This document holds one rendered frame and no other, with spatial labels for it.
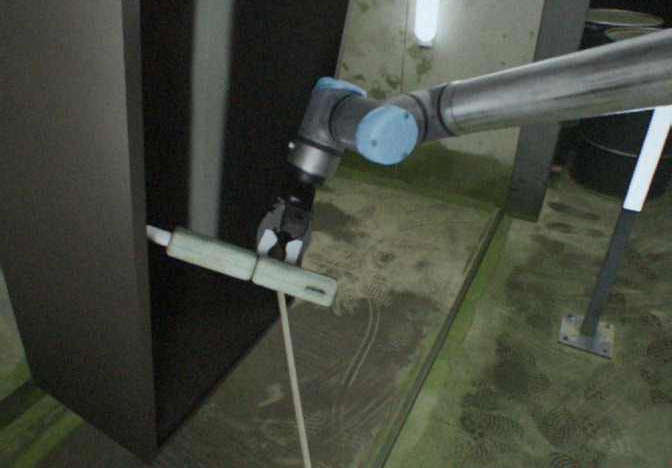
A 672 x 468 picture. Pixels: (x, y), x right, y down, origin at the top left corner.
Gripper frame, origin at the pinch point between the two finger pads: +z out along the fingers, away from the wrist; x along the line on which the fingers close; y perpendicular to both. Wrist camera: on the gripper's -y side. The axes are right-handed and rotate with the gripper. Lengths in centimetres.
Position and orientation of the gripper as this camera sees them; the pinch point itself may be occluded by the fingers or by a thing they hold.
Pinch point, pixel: (269, 272)
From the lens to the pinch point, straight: 96.7
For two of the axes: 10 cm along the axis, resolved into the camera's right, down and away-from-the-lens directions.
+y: -1.2, -2.4, 9.6
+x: -9.2, -3.4, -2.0
